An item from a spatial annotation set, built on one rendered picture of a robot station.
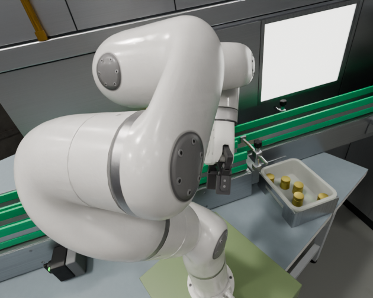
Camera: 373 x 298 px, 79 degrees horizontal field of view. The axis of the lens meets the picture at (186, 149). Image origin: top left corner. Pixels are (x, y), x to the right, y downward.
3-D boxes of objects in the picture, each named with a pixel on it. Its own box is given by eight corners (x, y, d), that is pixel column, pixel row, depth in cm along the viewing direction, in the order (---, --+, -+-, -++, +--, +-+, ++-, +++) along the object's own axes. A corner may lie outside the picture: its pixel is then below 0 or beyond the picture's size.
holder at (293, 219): (285, 165, 102) (287, 151, 97) (334, 211, 80) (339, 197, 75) (250, 177, 99) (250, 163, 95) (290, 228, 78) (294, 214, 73)
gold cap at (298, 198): (304, 205, 82) (306, 197, 79) (295, 208, 81) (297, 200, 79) (298, 198, 84) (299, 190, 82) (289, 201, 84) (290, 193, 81)
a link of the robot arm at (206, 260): (215, 292, 46) (207, 257, 36) (166, 258, 53) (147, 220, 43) (236, 251, 51) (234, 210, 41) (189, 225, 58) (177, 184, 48)
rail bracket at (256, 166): (246, 151, 93) (246, 125, 85) (269, 177, 79) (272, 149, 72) (238, 153, 92) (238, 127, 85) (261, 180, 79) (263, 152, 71)
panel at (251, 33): (334, 80, 111) (354, -3, 90) (338, 82, 108) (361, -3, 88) (155, 130, 97) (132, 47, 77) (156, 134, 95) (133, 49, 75)
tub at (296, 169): (293, 171, 97) (296, 156, 92) (335, 211, 80) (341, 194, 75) (256, 184, 95) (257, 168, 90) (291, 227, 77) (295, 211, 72)
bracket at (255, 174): (248, 167, 95) (248, 154, 91) (260, 181, 88) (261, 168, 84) (240, 169, 95) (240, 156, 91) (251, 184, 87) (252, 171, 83)
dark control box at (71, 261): (87, 252, 82) (77, 239, 77) (86, 274, 75) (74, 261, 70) (64, 260, 80) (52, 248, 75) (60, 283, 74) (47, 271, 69)
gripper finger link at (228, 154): (218, 142, 53) (216, 166, 53) (228, 141, 45) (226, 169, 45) (223, 143, 53) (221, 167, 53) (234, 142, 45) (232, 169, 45)
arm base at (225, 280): (253, 295, 58) (255, 271, 48) (216, 334, 53) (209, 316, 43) (212, 249, 68) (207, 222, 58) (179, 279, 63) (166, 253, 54)
